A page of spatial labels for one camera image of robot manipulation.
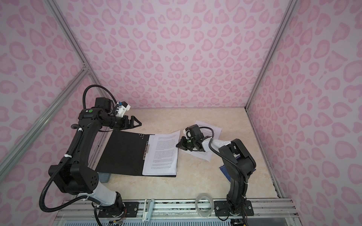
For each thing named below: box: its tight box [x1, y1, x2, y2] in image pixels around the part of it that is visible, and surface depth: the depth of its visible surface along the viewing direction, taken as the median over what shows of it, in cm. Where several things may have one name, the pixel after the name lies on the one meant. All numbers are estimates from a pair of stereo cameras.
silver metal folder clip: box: [142, 140, 150, 161], surface depth 97 cm
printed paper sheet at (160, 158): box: [142, 130, 181, 176], surface depth 93 cm
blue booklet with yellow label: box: [218, 164, 231, 183], surface depth 88 cm
